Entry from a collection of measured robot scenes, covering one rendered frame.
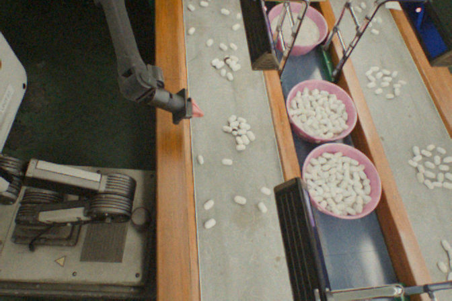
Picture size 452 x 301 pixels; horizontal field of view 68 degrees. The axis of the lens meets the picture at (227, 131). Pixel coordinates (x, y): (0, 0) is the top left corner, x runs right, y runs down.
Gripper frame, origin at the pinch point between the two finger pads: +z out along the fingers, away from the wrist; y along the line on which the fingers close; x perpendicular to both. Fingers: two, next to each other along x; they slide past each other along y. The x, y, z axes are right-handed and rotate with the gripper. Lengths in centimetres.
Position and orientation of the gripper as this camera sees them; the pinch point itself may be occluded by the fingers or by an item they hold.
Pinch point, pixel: (200, 114)
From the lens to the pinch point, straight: 109.1
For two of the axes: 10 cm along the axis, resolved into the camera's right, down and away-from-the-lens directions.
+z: 6.9, 2.7, 6.7
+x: -7.1, 4.0, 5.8
